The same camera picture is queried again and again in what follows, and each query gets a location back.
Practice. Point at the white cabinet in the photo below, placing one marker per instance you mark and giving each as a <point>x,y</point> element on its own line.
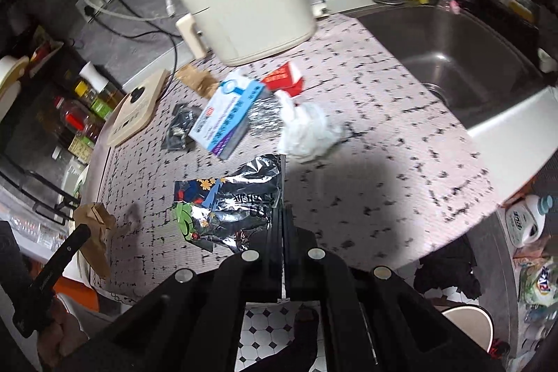
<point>523,145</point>

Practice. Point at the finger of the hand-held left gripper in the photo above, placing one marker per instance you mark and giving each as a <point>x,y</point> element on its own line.
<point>52,271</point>

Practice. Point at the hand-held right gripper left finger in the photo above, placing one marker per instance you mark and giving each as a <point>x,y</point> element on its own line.
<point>270,267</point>

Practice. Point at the grey shelf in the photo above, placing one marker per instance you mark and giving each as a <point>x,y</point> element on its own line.
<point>492,267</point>

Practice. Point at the green label jar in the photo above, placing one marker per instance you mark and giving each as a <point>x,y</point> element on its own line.
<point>102,108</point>

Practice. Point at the brown paper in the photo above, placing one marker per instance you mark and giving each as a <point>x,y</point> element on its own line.
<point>93,232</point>
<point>196,80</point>

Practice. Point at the blue white medicine box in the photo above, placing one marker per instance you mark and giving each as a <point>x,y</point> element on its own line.
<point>226,119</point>

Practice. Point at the crinkled silver foil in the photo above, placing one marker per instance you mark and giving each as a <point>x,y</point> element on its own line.
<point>267,115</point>

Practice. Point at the colourful refill pouch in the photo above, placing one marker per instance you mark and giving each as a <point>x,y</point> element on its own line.
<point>538,285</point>

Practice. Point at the white power adapter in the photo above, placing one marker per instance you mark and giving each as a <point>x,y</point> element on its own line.
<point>320,8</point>

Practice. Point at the white cap oil bottle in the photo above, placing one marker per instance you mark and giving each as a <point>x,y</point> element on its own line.
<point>93,76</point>

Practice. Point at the person's left hand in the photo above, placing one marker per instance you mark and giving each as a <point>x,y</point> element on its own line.
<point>65,330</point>

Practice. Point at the black foil snack bag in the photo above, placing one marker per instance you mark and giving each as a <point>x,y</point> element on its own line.
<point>235,206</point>

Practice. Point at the red white carton box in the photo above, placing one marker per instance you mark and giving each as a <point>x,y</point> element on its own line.
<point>283,78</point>

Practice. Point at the white laundry detergent bottle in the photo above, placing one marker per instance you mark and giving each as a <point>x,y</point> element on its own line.
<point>525,221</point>

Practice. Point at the cream trash bin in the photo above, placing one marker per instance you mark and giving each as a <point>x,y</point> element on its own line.
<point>466,319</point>

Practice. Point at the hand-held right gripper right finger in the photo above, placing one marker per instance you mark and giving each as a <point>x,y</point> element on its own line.
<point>301,271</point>

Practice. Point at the black cloth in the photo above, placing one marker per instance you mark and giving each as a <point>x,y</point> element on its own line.
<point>449,267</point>

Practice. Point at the small dark packet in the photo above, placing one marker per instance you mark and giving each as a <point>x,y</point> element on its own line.
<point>178,128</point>

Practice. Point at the red label bottle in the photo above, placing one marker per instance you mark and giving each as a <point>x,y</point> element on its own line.
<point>76,119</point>

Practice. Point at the light wooden cutting board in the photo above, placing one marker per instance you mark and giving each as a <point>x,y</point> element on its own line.
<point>130,123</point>

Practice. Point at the person's leg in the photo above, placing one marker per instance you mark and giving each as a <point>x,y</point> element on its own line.
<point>301,337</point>

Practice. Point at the cream round plate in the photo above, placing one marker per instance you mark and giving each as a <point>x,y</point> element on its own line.
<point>11,75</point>

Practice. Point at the crumpled white plastic bag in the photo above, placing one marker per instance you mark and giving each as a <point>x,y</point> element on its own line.
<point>309,132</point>

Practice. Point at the stainless steel sink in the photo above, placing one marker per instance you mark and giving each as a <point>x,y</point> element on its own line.
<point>457,62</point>

